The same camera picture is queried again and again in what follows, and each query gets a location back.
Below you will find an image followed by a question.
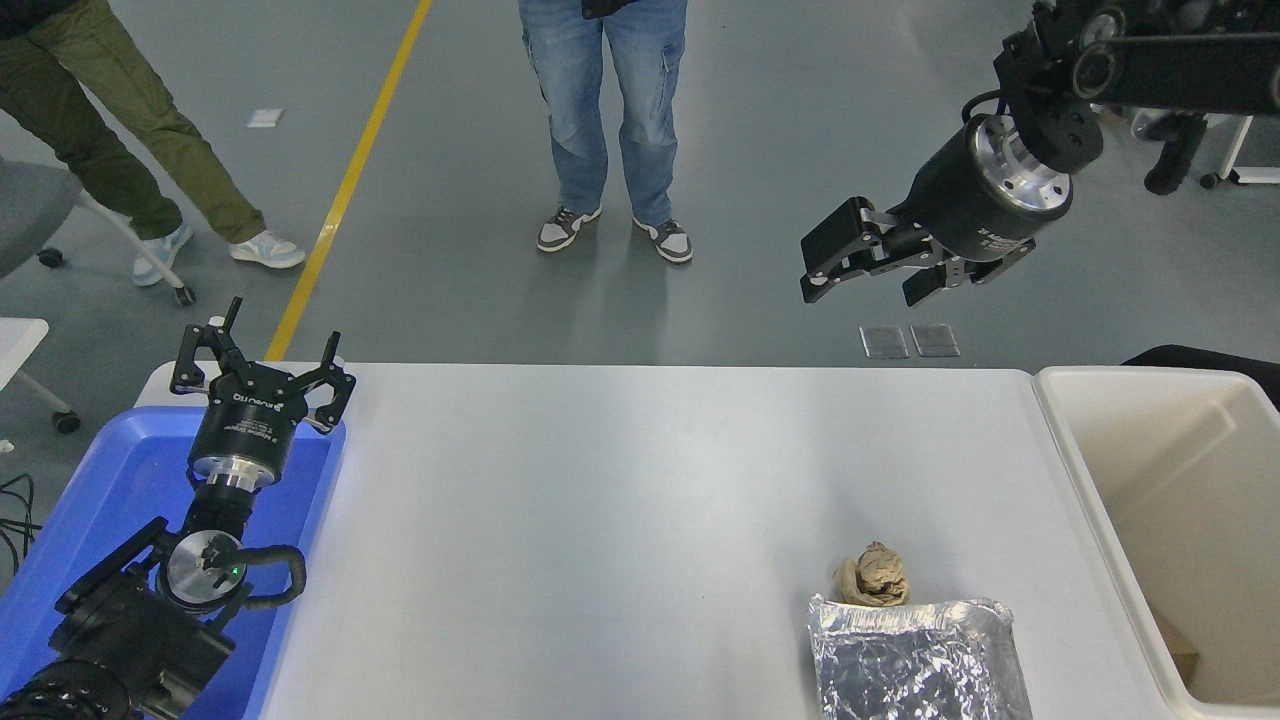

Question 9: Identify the black cables bundle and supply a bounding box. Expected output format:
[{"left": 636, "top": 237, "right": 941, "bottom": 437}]
[{"left": 0, "top": 472, "right": 43, "bottom": 576}]

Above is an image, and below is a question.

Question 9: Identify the white wheeled chair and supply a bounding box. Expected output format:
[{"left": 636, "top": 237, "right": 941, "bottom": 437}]
[{"left": 1095, "top": 100, "right": 1280, "bottom": 191}]

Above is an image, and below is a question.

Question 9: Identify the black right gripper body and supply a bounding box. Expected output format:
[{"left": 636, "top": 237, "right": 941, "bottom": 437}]
[{"left": 903, "top": 124, "right": 1067, "bottom": 264}]

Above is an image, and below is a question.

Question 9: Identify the grey office chair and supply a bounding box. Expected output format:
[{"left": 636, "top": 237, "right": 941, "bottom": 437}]
[{"left": 0, "top": 155, "right": 198, "bottom": 307}]

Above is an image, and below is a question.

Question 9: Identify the large pale plastic bin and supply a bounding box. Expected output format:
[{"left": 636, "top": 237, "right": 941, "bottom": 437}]
[{"left": 1032, "top": 365, "right": 1280, "bottom": 720}]

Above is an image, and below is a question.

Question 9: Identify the blue plastic tray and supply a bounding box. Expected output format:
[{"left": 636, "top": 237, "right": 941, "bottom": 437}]
[{"left": 0, "top": 405, "right": 348, "bottom": 720}]

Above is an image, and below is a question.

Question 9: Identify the silver foil tray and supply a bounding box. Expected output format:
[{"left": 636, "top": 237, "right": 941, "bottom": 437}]
[{"left": 808, "top": 594, "right": 1034, "bottom": 720}]

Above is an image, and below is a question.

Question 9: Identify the crumpled tan paper ball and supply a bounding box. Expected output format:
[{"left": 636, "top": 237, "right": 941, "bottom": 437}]
[{"left": 833, "top": 542, "right": 911, "bottom": 609}]

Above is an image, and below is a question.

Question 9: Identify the walking person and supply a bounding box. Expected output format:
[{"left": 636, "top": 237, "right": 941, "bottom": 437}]
[{"left": 0, "top": 0, "right": 307, "bottom": 288}]

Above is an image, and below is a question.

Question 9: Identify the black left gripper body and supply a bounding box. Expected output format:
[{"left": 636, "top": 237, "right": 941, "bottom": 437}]
[{"left": 188, "top": 365, "right": 305, "bottom": 479}]

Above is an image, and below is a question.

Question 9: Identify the white side table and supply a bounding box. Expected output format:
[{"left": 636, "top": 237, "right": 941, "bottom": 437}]
[{"left": 0, "top": 318, "right": 84, "bottom": 434}]

